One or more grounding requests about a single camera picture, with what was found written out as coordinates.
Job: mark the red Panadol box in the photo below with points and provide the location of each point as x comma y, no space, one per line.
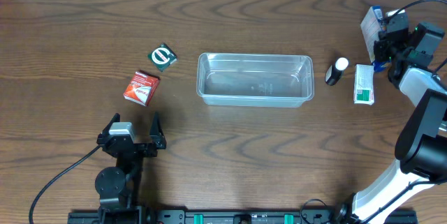
141,88

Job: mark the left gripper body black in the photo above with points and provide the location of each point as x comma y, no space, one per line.
140,146

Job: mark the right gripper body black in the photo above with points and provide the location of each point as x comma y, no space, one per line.
382,50

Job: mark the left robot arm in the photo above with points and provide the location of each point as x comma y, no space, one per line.
118,185

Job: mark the green Zam-Buk box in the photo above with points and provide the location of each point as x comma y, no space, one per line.
162,57

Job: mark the white green medicine box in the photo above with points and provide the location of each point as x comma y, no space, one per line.
363,92

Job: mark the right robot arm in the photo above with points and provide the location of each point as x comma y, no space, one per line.
420,151

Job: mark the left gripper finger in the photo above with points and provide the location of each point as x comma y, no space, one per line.
115,118
156,132

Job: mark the clear plastic container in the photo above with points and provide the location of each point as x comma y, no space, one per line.
255,80

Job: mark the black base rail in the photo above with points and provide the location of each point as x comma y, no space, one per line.
176,216

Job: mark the black bottle white cap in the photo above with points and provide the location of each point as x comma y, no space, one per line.
336,70

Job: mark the blue Kool Fever box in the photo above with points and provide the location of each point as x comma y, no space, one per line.
370,27

